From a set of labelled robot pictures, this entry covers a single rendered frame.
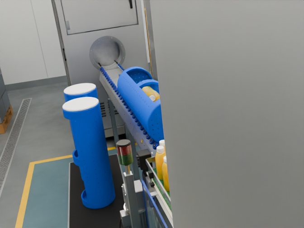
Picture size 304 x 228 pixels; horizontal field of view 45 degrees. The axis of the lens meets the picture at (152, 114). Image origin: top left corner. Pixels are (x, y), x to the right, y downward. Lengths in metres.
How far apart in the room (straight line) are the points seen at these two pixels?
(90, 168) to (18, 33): 4.60
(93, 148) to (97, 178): 0.27
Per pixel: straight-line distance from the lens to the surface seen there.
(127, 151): 1.61
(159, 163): 1.93
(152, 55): 3.50
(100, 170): 2.97
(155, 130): 2.15
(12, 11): 7.14
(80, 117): 2.76
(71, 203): 3.30
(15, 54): 7.26
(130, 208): 1.78
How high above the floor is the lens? 1.97
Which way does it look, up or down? 22 degrees down
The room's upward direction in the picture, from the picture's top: 7 degrees counter-clockwise
